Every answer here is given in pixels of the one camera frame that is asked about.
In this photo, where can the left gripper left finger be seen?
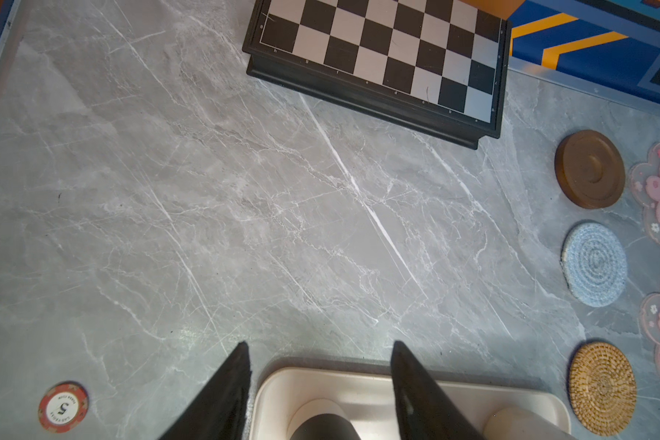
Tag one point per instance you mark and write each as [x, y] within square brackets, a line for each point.
[219, 411]

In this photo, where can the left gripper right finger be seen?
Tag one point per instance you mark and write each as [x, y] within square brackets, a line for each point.
[424, 411]

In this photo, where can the beige rectangular serving tray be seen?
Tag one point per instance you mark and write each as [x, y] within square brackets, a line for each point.
[368, 402]

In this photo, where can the woven rattan round coaster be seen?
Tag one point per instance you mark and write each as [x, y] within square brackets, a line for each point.
[602, 388]

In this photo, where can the blue woven round coaster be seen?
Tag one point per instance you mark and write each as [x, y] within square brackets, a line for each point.
[594, 264]

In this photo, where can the brown wooden round coaster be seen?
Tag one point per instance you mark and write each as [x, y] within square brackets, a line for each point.
[590, 170]

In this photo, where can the cream white mug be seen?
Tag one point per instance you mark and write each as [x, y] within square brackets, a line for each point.
[514, 423]

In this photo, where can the black mug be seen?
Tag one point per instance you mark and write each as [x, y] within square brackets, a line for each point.
[321, 419]

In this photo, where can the small red round sticker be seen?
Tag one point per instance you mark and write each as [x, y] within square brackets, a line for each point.
[63, 407]

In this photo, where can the black white chessboard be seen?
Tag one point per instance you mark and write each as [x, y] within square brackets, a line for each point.
[437, 67]

